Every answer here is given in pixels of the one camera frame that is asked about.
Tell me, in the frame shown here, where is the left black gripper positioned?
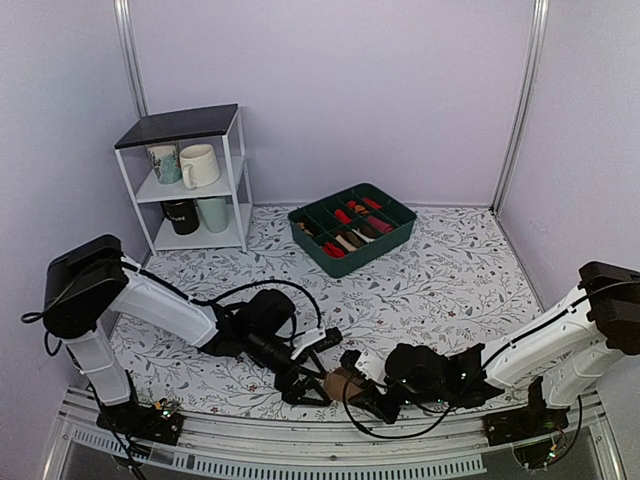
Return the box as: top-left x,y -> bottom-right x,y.
246,330 -> 333,408

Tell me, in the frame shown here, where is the brown ribbed sock pair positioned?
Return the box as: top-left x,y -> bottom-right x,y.
323,367 -> 363,401

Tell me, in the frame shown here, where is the green divided sock box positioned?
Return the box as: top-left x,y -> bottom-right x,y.
288,183 -> 417,278

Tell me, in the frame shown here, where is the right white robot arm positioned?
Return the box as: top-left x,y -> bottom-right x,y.
338,261 -> 639,436

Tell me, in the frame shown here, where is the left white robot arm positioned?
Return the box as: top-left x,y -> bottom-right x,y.
43,235 -> 331,434

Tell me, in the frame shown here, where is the red rolled sock front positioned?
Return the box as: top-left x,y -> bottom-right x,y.
322,242 -> 346,259

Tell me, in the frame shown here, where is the red rolled sock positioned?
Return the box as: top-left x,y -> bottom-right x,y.
334,209 -> 352,224
322,242 -> 346,259

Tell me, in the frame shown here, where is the beige sock in box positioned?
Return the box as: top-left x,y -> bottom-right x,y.
335,234 -> 357,252

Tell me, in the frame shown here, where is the mint green mug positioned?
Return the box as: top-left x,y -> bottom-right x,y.
196,197 -> 228,233

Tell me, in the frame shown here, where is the black mug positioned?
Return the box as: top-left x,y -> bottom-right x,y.
161,199 -> 200,236

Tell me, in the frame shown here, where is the red rolled sock middle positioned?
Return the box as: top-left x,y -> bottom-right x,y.
334,209 -> 352,224

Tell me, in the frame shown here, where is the dark brown sock in box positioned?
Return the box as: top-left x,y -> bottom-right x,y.
358,222 -> 381,240

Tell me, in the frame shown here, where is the maroon sock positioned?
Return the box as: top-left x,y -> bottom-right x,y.
366,215 -> 395,234

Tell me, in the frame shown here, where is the orange striped sock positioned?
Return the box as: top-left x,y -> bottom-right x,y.
347,200 -> 370,216

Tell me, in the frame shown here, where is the white shelf black top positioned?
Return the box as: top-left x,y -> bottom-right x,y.
114,104 -> 253,254

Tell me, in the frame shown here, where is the red sock back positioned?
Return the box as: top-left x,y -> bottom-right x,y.
363,197 -> 382,210

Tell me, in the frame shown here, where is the white ceramic mug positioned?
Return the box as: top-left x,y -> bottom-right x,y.
179,144 -> 220,190

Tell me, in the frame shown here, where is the teal patterned mug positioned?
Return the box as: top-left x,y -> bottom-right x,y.
146,142 -> 182,185

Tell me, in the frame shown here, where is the right black cable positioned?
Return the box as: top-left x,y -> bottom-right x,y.
341,344 -> 501,441

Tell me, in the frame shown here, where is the black cable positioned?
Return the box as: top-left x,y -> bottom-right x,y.
341,344 -> 501,441
20,259 -> 323,357

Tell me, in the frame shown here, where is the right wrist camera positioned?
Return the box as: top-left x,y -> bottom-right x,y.
340,350 -> 387,388

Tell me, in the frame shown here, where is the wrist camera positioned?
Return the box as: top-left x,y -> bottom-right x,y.
290,327 -> 343,360
340,350 -> 387,388

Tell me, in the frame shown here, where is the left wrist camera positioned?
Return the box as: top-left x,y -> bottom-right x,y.
290,327 -> 343,360

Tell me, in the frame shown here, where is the aluminium front rail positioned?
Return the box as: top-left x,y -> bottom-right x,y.
42,384 -> 626,480

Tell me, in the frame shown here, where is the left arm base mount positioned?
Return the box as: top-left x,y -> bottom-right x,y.
96,372 -> 185,446

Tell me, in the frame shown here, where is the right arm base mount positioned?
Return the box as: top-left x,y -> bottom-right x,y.
482,376 -> 569,446

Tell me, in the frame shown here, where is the left black cable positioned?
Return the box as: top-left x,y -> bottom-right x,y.
20,259 -> 323,357

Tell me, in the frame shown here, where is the left corner metal post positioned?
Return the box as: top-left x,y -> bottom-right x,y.
113,0 -> 148,118

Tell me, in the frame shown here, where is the corner metal post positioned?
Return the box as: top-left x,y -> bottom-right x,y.
113,0 -> 148,118
491,0 -> 550,216

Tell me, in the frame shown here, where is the right corner metal post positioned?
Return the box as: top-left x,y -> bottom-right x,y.
491,0 -> 550,216

